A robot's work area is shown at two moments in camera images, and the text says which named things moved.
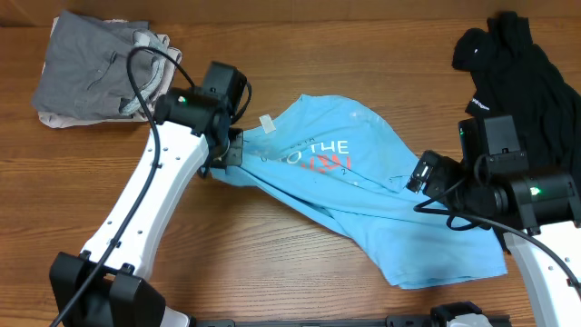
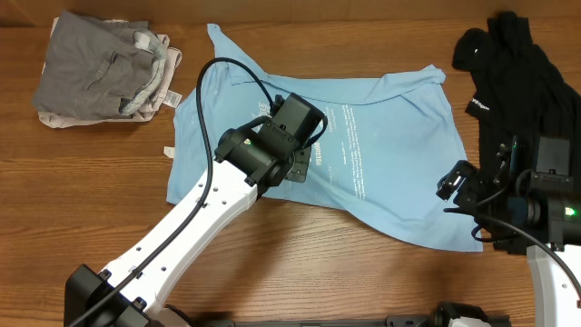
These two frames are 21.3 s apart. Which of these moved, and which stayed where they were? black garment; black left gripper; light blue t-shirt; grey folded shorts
Moved: black left gripper; light blue t-shirt
Stayed: grey folded shorts; black garment
